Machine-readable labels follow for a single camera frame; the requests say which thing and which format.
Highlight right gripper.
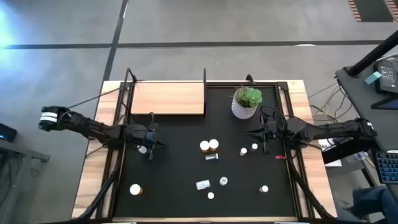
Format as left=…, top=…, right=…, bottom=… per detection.
left=245, top=119, right=290, bottom=155

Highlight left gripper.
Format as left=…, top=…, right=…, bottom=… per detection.
left=132, top=123, right=166, bottom=161

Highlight white bottle tan label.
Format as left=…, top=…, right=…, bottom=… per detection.
left=195, top=179, right=211, bottom=191

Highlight succulent in white patterned pot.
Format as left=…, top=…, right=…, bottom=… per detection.
left=230, top=86, right=264, bottom=120

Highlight black table mat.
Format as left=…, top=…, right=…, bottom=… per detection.
left=113, top=84, right=298, bottom=218

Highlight white printed paper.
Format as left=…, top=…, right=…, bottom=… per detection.
left=317, top=138, right=343, bottom=168

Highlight clear plastic water bottle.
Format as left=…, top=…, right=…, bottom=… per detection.
left=345, top=151, right=369, bottom=164

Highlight dark grey side desk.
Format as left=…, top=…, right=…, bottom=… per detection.
left=322, top=52, right=398, bottom=203

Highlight teal block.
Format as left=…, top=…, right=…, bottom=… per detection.
left=364, top=71, right=382, bottom=85

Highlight person's leg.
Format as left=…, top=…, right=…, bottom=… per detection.
left=341, top=185, right=398, bottom=223

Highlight backlit black keyboard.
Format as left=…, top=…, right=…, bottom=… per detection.
left=374, top=150, right=398, bottom=185

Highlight grey side table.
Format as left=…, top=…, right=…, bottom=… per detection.
left=0, top=138, right=52, bottom=224

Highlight black pole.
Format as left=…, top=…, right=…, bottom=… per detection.
left=346, top=30, right=398, bottom=77

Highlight black power adapter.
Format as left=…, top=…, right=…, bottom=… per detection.
left=373, top=58, right=398, bottom=95

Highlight black device blue light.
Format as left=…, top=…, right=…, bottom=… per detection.
left=0, top=123, right=18, bottom=143

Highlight dark floor mat striped edges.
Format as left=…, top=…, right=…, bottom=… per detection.
left=347, top=0, right=398, bottom=22

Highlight wooden shelf black frame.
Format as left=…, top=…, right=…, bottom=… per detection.
left=119, top=67, right=208, bottom=118

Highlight black metal rig frame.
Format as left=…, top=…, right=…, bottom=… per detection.
left=70, top=73, right=341, bottom=224

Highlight grey floor cable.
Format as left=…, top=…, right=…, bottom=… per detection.
left=307, top=81, right=340, bottom=100

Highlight thin black tether cable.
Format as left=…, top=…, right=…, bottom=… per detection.
left=67, top=87, right=123, bottom=110

